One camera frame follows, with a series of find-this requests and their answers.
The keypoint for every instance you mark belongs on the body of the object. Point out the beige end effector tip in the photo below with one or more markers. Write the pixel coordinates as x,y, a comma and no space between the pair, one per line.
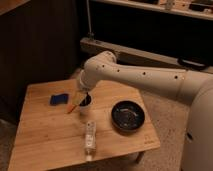
79,97

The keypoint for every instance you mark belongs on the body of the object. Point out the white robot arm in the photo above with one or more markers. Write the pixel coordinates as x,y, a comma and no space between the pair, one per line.
194,88

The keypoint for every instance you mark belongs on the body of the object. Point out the black items in cup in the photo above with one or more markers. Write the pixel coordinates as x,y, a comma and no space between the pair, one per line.
86,101

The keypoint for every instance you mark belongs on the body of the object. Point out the white cup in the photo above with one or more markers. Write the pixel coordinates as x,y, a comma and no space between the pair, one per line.
84,109

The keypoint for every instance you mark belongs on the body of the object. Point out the orange marker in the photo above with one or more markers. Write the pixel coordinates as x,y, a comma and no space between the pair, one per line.
71,108

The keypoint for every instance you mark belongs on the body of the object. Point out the blue sponge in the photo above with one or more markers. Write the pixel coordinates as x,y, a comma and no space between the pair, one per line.
59,99

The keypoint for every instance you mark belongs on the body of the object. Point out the wooden table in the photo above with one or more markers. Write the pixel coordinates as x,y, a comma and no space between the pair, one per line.
48,137

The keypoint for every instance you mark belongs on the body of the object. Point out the black bowl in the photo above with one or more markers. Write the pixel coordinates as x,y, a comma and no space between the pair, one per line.
127,116

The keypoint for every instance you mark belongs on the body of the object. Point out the long grey case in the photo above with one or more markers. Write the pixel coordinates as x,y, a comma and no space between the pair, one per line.
130,55

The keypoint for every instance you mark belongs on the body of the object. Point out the metal pole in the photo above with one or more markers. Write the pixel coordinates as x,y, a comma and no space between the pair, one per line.
90,32

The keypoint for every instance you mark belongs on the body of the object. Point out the wooden shelf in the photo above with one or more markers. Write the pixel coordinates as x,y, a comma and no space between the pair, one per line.
176,7

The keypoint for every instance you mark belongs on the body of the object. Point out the black handle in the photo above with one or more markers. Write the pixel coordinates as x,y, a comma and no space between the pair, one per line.
192,66

